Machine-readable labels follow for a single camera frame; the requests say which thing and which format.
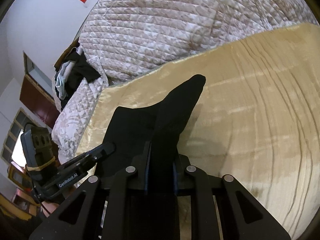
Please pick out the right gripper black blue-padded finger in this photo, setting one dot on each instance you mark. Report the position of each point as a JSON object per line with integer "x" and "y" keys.
{"x": 83, "y": 162}

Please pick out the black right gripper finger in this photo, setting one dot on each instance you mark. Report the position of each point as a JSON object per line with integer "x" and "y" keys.
{"x": 101, "y": 151}
{"x": 111, "y": 204}
{"x": 213, "y": 207}

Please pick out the black pants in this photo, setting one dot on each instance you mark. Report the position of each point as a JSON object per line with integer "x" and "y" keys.
{"x": 161, "y": 125}

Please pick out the person's left hand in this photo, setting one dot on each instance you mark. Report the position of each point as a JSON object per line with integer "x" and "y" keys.
{"x": 47, "y": 208}

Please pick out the dark red wooden cabinet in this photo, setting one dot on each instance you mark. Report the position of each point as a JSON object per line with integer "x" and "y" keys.
{"x": 38, "y": 101}

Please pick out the dark clothes pile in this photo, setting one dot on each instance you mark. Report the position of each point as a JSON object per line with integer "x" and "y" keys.
{"x": 73, "y": 70}

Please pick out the gold satin bedspread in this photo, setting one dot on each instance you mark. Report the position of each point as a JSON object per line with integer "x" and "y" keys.
{"x": 257, "y": 118}

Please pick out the beige quilted floral comforter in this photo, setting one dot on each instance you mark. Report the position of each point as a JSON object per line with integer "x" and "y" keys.
{"x": 125, "y": 39}

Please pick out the window with frame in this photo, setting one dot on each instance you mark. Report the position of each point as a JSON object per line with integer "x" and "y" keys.
{"x": 12, "y": 147}

